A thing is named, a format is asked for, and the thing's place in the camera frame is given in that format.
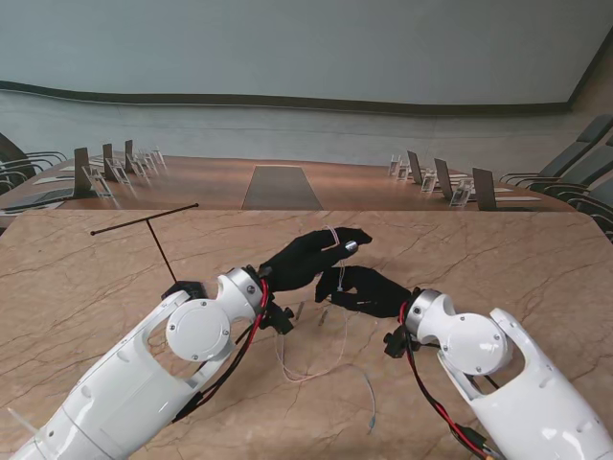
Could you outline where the white left arm cable tie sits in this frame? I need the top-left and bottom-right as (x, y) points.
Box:
(6, 407), (38, 438)

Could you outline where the red black right arm cable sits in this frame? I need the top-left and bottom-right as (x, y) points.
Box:
(397, 301), (499, 460)

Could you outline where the black T-bar rack hexagon base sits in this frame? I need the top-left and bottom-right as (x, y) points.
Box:
(89, 202), (208, 302)

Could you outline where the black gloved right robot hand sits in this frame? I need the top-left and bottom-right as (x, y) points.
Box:
(314, 264), (416, 318)

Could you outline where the brown wooden conference table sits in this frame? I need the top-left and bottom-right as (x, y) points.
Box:
(0, 153), (583, 215)

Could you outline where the red black left arm cable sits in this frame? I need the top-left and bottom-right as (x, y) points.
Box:
(171, 280), (269, 426)

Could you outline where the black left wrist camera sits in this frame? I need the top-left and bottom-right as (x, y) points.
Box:
(261, 301), (295, 335)

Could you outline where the dark grey office chair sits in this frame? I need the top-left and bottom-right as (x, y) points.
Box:
(499, 113), (613, 186)
(540, 138), (613, 200)
(0, 167), (31, 196)
(0, 132), (69, 181)
(572, 174), (613, 242)

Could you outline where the red black arm cable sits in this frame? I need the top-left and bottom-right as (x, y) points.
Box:
(397, 301), (499, 460)
(171, 280), (269, 426)

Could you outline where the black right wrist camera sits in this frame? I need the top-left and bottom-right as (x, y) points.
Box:
(384, 325), (416, 359)

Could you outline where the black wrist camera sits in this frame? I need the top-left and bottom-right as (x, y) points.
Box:
(384, 325), (416, 359)
(261, 301), (295, 335)

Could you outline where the grey desk pad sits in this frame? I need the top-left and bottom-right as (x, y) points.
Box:
(0, 187), (77, 212)

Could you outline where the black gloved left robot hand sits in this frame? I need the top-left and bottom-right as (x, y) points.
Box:
(258, 228), (374, 294)

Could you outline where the thin white cable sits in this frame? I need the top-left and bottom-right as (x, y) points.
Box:
(273, 224), (379, 435)

